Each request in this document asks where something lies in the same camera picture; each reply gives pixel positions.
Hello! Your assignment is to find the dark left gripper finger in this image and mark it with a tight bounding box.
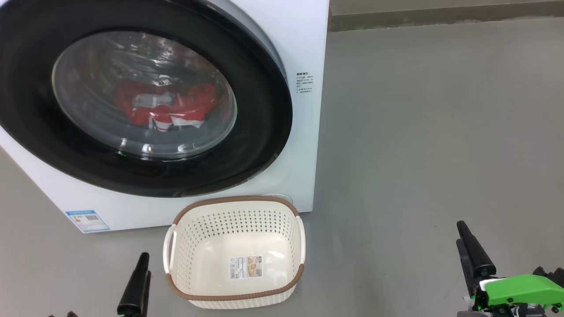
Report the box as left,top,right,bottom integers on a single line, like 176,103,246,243
117,252,149,317
143,271,152,317

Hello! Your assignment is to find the red and white garment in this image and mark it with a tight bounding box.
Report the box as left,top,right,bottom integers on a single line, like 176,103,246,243
114,81,219,132

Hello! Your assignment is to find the white front-load washing machine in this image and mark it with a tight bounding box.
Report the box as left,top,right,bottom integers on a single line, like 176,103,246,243
0,0,330,234

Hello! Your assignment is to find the round white drain filter cover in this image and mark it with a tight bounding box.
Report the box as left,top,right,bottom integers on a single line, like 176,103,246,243
260,194,293,206

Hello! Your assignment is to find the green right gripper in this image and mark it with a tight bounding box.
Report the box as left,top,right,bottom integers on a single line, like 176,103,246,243
456,220,564,317

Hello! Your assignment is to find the black washing machine door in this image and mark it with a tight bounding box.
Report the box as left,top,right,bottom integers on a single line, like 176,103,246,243
0,0,293,198

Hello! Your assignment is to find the blue energy label sticker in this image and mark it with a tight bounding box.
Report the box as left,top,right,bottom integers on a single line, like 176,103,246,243
65,210,111,233

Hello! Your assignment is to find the grey wall baseboard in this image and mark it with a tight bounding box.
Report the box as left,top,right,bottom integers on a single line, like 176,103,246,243
328,0,564,32

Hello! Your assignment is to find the paper product label sticker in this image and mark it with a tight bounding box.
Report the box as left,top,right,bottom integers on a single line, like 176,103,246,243
229,255,263,280

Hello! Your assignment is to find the cream laundry basket brown rim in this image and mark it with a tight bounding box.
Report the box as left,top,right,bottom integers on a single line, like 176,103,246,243
163,196,306,310

